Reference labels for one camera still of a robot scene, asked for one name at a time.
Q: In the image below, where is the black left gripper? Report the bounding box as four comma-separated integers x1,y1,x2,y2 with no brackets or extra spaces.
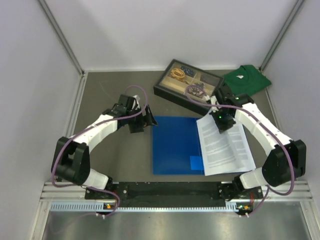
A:
126,103,157,133

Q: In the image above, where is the black compartment display box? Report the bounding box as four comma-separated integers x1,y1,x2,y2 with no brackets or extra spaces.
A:
153,59,224,116

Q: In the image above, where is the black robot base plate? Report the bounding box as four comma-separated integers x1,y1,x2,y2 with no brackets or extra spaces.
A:
110,181,263,201

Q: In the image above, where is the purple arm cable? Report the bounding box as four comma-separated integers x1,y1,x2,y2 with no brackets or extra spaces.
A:
184,84,295,218
51,85,150,218

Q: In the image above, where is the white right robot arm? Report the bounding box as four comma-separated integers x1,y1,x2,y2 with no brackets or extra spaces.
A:
209,85,307,198

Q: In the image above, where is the grey slotted cable duct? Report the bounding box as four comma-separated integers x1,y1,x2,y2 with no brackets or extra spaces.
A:
50,201,250,213

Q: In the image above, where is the aluminium frame rail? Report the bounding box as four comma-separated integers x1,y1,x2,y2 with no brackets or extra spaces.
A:
40,182,86,202

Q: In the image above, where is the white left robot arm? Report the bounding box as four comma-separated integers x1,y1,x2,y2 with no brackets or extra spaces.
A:
51,94,158,199

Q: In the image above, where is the green folded t-shirt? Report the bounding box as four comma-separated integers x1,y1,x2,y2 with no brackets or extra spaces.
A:
223,65,272,97

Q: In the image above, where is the blue plastic folder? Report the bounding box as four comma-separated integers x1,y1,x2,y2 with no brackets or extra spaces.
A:
151,116,204,176

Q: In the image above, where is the white paper sheet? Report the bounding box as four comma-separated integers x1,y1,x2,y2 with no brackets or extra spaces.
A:
196,114,256,176

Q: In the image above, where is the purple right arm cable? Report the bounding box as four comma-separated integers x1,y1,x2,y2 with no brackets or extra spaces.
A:
184,84,295,218

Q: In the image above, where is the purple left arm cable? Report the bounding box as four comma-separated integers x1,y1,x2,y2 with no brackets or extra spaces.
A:
51,85,150,218

